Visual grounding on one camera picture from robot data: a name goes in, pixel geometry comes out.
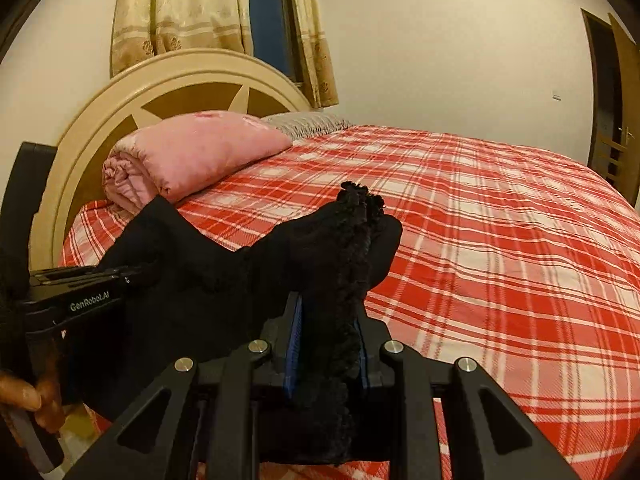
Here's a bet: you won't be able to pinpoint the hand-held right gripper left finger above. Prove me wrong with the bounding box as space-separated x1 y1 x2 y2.
75 293 306 480

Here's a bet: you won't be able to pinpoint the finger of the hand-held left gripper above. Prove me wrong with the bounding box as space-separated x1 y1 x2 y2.
29 266 144 291

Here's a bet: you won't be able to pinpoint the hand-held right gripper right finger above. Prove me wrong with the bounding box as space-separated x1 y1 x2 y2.
351 316 584 480

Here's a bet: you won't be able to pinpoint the black pants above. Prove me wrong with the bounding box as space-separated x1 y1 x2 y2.
75 181 404 466

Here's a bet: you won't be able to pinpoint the person's left hand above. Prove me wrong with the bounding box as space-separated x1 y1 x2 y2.
0 350 67 436

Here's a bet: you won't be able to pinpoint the cream round headboard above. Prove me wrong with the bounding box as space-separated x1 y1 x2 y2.
30 49 314 271

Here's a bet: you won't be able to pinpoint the pink folded quilt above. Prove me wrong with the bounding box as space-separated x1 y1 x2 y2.
102 111 294 216

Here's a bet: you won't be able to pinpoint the red plaid bed sheet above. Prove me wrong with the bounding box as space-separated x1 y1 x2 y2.
57 125 640 480

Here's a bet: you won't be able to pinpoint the grey striped pillow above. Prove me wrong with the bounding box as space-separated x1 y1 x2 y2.
262 112 352 141

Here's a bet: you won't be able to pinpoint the beige patterned curtain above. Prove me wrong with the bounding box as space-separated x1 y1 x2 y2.
285 0 339 109
110 0 254 79

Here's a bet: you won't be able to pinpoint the window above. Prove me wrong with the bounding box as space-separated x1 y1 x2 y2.
247 0 304 84

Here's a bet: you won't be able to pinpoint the brown wooden door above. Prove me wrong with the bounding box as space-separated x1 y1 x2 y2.
580 7 640 208

